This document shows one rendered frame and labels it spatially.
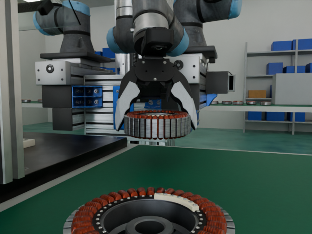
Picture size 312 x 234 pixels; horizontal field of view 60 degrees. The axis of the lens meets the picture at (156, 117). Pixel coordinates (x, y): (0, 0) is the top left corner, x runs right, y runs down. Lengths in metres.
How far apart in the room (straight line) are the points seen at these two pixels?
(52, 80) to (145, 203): 0.92
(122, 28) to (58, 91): 0.48
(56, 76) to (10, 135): 0.78
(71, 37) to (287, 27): 6.28
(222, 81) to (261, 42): 5.91
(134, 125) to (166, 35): 0.15
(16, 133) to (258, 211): 0.27
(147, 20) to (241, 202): 0.39
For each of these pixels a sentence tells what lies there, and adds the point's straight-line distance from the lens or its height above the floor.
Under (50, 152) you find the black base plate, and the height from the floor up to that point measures 0.77.
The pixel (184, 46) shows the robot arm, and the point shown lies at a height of 0.99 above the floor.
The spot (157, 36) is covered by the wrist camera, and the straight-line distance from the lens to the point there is 0.45.
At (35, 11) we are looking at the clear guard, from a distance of 0.64.
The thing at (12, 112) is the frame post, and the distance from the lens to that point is 0.34.
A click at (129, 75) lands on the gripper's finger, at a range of 0.50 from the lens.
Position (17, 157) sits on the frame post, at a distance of 0.35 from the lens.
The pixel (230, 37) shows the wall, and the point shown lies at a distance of 7.08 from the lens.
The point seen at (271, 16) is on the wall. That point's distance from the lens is 7.18.
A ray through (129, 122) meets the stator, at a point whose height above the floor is 0.82.
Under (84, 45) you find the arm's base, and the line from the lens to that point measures 1.23.
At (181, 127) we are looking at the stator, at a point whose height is 0.81.
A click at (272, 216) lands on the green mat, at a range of 0.30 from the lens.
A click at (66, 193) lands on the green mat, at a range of 0.35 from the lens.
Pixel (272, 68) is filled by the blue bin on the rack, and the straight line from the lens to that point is 6.43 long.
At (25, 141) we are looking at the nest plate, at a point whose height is 0.78.
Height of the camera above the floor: 0.87
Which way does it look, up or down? 5 degrees down
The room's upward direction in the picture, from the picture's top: straight up
